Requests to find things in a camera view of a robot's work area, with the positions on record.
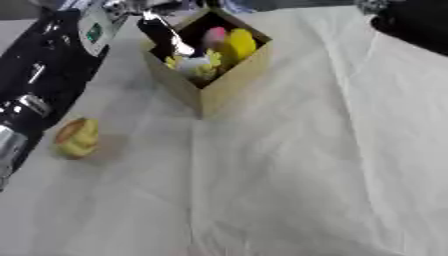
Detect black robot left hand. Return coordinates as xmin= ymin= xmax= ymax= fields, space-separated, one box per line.
xmin=136 ymin=9 xmax=198 ymax=60

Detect white and yellow toy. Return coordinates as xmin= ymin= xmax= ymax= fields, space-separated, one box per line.
xmin=162 ymin=49 xmax=224 ymax=82

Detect yellow toy fruit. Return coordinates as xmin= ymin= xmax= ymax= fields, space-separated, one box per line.
xmin=218 ymin=27 xmax=259 ymax=68

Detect pink round toy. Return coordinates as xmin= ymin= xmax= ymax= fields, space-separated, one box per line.
xmin=201 ymin=26 xmax=230 ymax=48

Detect tan cardboard box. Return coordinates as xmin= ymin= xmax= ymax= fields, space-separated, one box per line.
xmin=140 ymin=6 xmax=275 ymax=118

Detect yellow and brown toy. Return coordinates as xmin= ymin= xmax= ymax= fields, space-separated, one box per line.
xmin=52 ymin=117 xmax=102 ymax=160

